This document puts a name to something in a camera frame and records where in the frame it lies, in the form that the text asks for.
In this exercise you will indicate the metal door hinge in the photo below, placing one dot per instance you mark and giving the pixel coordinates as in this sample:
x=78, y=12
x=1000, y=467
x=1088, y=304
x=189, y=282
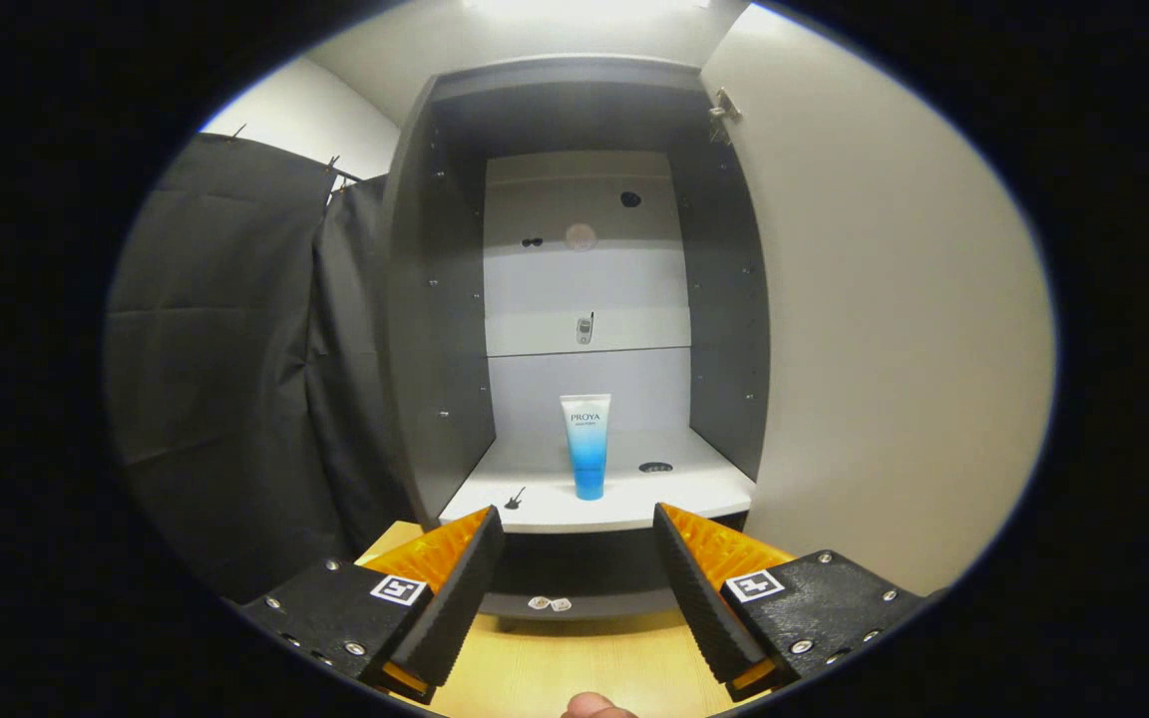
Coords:
x=725, y=105

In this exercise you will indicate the blue white cosmetic tube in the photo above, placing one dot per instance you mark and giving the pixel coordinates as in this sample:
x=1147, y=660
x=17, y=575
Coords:
x=586, y=449

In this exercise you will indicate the black backdrop cloth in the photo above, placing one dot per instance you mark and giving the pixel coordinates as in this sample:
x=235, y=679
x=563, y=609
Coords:
x=215, y=399

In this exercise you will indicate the grey cabinet shelf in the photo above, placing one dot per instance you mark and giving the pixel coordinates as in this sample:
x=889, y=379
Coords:
x=624, y=509

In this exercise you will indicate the wide ceiling light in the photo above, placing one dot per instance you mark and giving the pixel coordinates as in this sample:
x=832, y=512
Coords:
x=584, y=4

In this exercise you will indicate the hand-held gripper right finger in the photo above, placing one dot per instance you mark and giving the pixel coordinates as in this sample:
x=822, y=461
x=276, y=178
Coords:
x=699, y=598

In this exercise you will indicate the dark grey cabinet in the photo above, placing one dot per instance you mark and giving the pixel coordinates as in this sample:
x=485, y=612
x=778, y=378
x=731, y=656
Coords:
x=435, y=349

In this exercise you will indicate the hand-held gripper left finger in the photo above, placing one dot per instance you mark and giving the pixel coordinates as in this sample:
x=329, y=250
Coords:
x=460, y=608

